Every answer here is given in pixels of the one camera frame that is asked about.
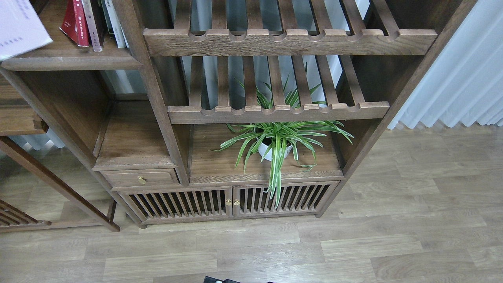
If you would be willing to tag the slatted cabinet door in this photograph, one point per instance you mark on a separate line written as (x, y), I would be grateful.
(180, 205)
(294, 199)

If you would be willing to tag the dark wooden bookshelf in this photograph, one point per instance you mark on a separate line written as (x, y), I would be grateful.
(192, 67)

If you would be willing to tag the white plant pot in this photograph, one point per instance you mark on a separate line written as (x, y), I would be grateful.
(263, 147)

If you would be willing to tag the white pleated curtain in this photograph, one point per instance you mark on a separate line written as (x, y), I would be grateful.
(465, 83)

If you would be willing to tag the green spider plant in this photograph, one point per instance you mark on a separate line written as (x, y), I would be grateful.
(302, 132)

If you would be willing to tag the white upright book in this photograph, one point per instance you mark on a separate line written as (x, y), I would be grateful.
(116, 26)

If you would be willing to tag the small wooden drawer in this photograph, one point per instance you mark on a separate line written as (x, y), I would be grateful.
(128, 178)

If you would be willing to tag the wooden side rack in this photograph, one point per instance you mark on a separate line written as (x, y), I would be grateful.
(50, 189)

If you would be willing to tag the brass drawer knob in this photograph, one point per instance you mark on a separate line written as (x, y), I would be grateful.
(141, 180)

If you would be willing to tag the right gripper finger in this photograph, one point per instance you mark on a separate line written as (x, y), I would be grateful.
(209, 279)

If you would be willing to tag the pale purple white book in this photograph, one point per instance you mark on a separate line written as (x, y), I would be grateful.
(21, 29)

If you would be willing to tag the right slatted cabinet door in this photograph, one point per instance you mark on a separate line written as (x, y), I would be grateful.
(294, 199)

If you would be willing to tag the red textbook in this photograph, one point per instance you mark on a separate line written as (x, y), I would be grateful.
(74, 23)

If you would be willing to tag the maroon book white characters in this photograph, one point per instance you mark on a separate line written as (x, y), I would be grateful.
(95, 23)

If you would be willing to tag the dark green upright book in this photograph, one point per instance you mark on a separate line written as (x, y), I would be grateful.
(107, 19)

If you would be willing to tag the left slatted cabinet door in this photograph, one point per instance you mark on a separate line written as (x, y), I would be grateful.
(180, 205)

